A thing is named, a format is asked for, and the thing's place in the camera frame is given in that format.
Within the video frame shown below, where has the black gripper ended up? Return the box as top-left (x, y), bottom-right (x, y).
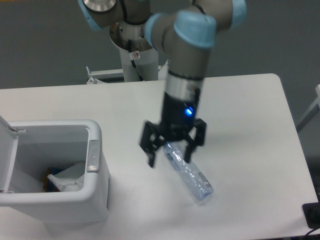
top-left (139, 91), bottom-right (207, 168)

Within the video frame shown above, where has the clear plastic water bottle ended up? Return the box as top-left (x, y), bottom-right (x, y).
top-left (163, 142), bottom-right (214, 203)

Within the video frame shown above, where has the white plastic wrapper bag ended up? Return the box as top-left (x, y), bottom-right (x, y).
top-left (47, 162), bottom-right (86, 192)

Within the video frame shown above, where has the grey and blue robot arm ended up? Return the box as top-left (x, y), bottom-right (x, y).
top-left (78, 0), bottom-right (247, 166)

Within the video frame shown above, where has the white trash can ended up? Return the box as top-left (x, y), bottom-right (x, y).
top-left (0, 119), bottom-right (110, 224)

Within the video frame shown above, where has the black device at table edge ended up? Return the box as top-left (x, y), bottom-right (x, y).
top-left (302, 202), bottom-right (320, 229)

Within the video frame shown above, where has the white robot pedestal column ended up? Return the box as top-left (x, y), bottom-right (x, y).
top-left (109, 21), bottom-right (159, 82)

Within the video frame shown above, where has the white metal base bracket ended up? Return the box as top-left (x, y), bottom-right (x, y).
top-left (86, 59), bottom-right (170, 85)

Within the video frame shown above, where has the black cable on pedestal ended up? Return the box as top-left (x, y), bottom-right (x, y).
top-left (127, 39), bottom-right (145, 82)

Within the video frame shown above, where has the white metal frame at right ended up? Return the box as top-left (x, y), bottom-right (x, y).
top-left (295, 84), bottom-right (320, 133)

